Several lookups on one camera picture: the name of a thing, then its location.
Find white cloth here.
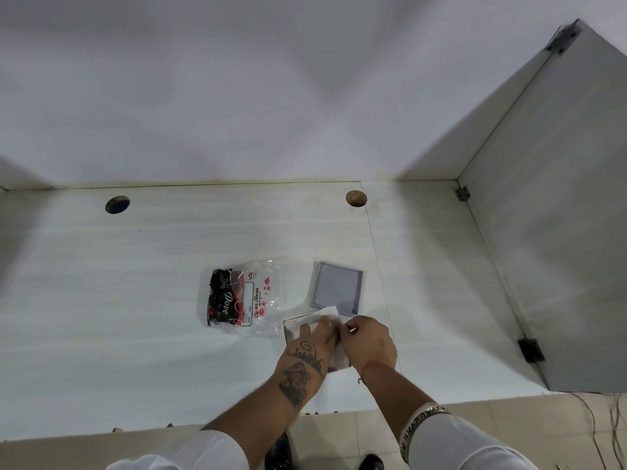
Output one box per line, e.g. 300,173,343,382
283,305,351,373

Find clear grey plastic case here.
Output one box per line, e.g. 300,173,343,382
309,261,366,317

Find person's white right sleeve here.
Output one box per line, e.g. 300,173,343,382
408,413,540,470

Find person's left forearm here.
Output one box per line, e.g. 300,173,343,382
201,368,324,468

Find person's right forearm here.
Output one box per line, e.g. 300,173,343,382
360,362,444,438

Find black metal corner bracket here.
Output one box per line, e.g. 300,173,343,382
518,338,546,364

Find thin loose cables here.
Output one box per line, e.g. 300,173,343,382
570,392,627,470

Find red thread bracelet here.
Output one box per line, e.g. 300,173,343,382
359,359,395,385

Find person's white left sleeve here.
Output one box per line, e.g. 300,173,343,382
106,430,250,470

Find clear bag with black item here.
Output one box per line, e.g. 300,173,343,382
197,259,283,338

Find person's right hand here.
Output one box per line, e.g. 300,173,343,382
338,315,397,376

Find white side partition panel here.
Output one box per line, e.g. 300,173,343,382
457,18,627,393

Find person's white sleeve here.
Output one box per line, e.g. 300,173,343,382
408,413,540,470
106,430,250,470

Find person's left hand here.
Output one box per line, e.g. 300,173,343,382
275,315,341,383

